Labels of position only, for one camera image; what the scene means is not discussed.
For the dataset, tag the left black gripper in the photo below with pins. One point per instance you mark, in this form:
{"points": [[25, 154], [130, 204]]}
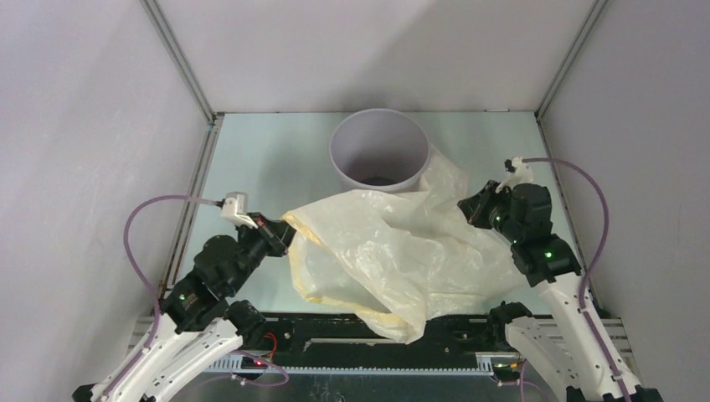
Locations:
{"points": [[277, 233]]}

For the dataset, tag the right aluminium frame post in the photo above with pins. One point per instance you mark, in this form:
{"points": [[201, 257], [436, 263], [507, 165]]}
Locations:
{"points": [[575, 49]]}

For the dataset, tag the grey plastic trash bin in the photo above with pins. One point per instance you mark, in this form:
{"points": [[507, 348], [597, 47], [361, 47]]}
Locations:
{"points": [[379, 149]]}

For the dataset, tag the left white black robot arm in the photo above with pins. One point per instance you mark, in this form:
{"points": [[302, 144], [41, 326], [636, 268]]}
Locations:
{"points": [[199, 321]]}

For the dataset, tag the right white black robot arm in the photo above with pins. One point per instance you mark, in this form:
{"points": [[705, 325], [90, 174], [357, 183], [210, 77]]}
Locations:
{"points": [[588, 367]]}

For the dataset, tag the translucent cream trash bag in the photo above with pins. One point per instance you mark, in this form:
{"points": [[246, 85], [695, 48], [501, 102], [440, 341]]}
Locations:
{"points": [[398, 260]]}

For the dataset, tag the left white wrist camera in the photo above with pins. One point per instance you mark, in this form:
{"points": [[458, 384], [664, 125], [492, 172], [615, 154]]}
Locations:
{"points": [[234, 210]]}

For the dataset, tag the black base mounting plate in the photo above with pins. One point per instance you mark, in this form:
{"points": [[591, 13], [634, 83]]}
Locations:
{"points": [[344, 341]]}

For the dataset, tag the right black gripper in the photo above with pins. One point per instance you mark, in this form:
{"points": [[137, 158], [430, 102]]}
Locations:
{"points": [[473, 205]]}

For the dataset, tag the left aluminium floor rail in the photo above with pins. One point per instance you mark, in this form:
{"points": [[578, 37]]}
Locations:
{"points": [[189, 209]]}

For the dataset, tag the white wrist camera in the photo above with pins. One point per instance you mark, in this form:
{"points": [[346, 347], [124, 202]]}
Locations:
{"points": [[234, 210], [518, 172]]}

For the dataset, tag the aluminium frame post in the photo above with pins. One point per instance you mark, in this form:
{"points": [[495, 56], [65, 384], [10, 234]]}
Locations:
{"points": [[166, 34], [575, 49]]}

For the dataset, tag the left aluminium frame post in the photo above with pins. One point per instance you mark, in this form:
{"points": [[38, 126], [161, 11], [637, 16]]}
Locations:
{"points": [[166, 34]]}

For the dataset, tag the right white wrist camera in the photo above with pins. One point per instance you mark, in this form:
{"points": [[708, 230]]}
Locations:
{"points": [[518, 172]]}

